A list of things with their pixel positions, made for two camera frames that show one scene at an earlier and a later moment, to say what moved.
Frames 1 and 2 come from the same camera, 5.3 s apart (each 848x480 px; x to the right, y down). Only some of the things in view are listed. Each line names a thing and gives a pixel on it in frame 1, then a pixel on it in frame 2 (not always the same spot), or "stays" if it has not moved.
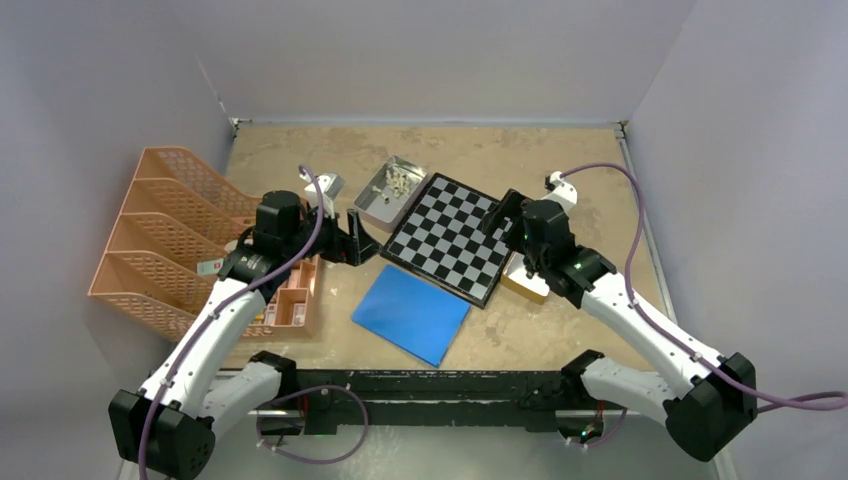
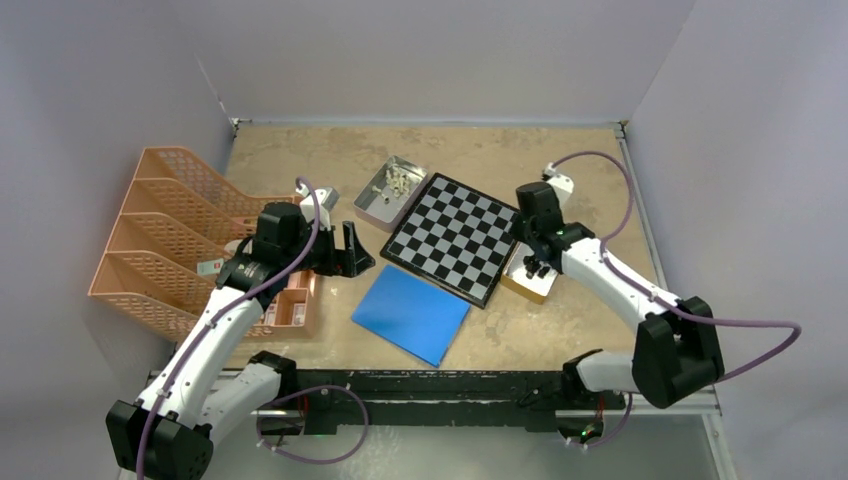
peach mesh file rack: x=171 y=241 stays
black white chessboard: x=443 y=240 stays
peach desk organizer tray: x=291 y=312 stays
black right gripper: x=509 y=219 -> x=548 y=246
